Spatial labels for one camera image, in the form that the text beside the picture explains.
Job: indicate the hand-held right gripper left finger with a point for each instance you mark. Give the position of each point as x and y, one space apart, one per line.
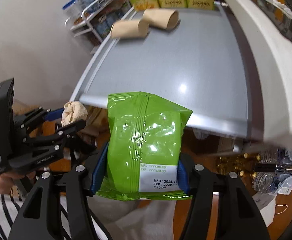
99 172

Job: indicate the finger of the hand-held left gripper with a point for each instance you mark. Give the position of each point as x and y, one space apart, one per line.
61 133
36 116

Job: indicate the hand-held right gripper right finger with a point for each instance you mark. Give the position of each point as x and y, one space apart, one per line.
183 177

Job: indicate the beige paper ball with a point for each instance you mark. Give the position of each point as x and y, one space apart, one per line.
74 112

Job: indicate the green snack bag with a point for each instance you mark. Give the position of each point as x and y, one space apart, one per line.
146 140

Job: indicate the person's left hand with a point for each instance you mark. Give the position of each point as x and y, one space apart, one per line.
3 183

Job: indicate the pack of gold capped bottles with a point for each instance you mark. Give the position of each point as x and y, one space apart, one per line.
235 166

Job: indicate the pack of clear water bottles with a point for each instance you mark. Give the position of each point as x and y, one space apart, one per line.
273 177

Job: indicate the large beige paper roll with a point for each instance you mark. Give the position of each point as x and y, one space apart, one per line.
126 28

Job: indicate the small beige paper roll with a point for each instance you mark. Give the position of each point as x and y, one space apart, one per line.
161 18

